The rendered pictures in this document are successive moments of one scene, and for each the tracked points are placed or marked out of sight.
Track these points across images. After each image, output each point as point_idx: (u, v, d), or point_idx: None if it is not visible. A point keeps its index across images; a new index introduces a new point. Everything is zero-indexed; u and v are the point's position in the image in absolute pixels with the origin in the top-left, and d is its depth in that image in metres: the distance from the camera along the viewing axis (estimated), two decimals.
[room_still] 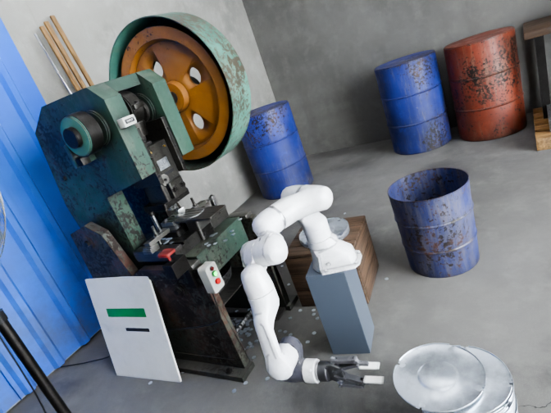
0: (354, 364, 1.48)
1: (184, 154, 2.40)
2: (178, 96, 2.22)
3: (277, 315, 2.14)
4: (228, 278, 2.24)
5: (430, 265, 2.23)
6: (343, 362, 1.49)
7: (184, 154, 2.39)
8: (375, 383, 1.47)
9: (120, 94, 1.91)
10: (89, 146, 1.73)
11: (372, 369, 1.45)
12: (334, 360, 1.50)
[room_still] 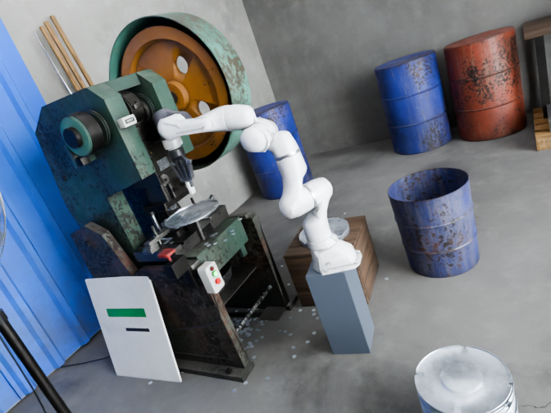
0: (188, 178, 1.99)
1: (137, 43, 2.18)
2: None
3: (277, 315, 2.14)
4: (228, 278, 2.24)
5: (430, 265, 2.23)
6: (188, 170, 1.96)
7: (136, 43, 2.18)
8: (188, 190, 2.01)
9: (120, 94, 1.91)
10: (89, 146, 1.73)
11: (190, 190, 2.01)
12: (188, 164, 1.94)
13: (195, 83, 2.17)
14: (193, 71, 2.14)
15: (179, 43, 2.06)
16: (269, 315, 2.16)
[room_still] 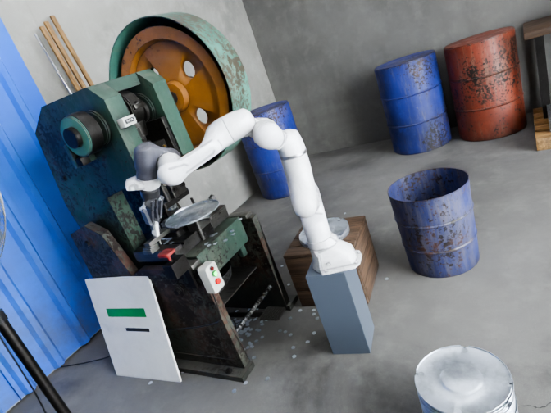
0: (158, 217, 1.75)
1: None
2: (177, 94, 2.21)
3: (277, 315, 2.14)
4: (228, 278, 2.24)
5: (430, 265, 2.23)
6: (161, 208, 1.74)
7: None
8: (157, 232, 1.76)
9: (120, 94, 1.91)
10: (89, 147, 1.73)
11: (158, 232, 1.77)
12: (163, 200, 1.74)
13: None
14: None
15: None
16: (269, 315, 2.16)
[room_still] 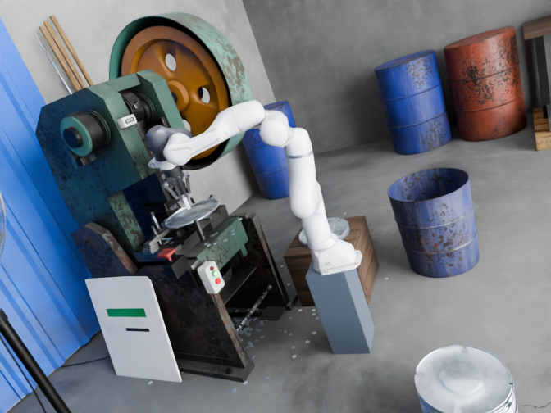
0: (186, 192, 1.88)
1: (191, 44, 2.03)
2: None
3: (277, 315, 2.14)
4: (228, 278, 2.24)
5: (430, 265, 2.23)
6: (188, 185, 1.85)
7: (190, 43, 2.03)
8: (187, 206, 1.90)
9: (120, 94, 1.91)
10: (89, 147, 1.73)
11: (188, 206, 1.90)
12: (188, 178, 1.84)
13: (198, 115, 2.26)
14: (205, 111, 2.23)
15: (218, 98, 2.11)
16: (269, 315, 2.16)
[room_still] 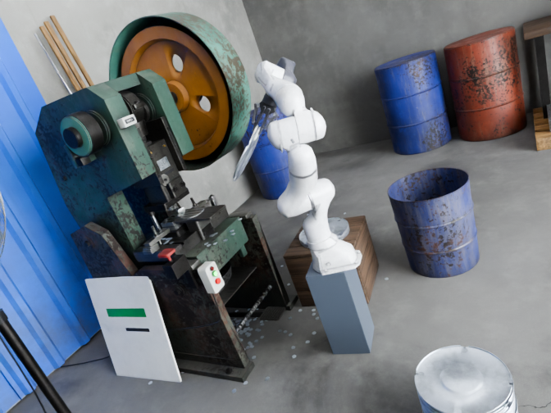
0: (256, 122, 2.04)
1: (203, 56, 2.03)
2: None
3: (277, 315, 2.14)
4: (228, 278, 2.24)
5: (430, 265, 2.23)
6: (256, 113, 2.03)
7: (202, 56, 2.03)
8: (257, 134, 2.07)
9: (120, 94, 1.91)
10: (89, 147, 1.73)
11: None
12: None
13: (194, 120, 2.29)
14: (202, 119, 2.26)
15: (219, 113, 2.15)
16: (269, 315, 2.16)
